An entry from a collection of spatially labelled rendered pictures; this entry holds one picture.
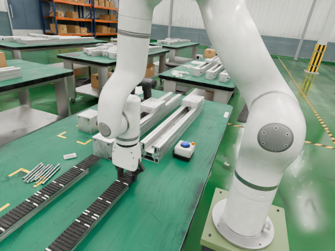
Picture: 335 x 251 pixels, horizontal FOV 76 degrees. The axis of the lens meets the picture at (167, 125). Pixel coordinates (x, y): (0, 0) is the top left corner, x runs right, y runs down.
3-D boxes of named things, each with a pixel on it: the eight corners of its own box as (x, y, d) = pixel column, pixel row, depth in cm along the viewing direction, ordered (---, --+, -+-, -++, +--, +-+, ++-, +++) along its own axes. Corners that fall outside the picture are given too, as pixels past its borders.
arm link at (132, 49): (121, 34, 48) (115, 146, 62) (156, 34, 61) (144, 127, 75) (90, 27, 51) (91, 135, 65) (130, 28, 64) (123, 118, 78)
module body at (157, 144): (158, 163, 97) (159, 147, 94) (139, 157, 101) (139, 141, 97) (203, 109, 165) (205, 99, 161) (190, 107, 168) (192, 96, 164)
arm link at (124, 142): (108, 134, 72) (108, 142, 73) (131, 141, 69) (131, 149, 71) (122, 125, 79) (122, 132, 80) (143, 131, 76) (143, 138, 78)
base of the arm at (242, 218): (275, 214, 73) (292, 170, 65) (271, 263, 57) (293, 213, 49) (220, 192, 80) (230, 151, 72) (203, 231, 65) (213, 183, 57)
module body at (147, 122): (122, 151, 104) (122, 136, 100) (105, 146, 107) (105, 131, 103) (180, 104, 171) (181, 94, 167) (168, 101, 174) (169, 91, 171)
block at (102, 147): (115, 163, 95) (115, 144, 91) (93, 154, 99) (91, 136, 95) (127, 153, 103) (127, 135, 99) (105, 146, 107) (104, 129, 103)
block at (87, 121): (94, 135, 115) (93, 119, 111) (78, 130, 119) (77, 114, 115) (106, 128, 124) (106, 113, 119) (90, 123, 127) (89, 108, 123)
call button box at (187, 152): (189, 162, 100) (190, 151, 98) (169, 156, 103) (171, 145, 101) (194, 154, 107) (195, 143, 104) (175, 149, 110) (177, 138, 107)
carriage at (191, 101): (196, 112, 143) (198, 102, 140) (181, 108, 146) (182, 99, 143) (202, 105, 156) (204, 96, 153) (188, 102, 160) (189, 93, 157)
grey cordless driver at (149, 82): (151, 111, 153) (153, 80, 144) (127, 105, 159) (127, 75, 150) (155, 107, 160) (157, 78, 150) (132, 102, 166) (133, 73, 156)
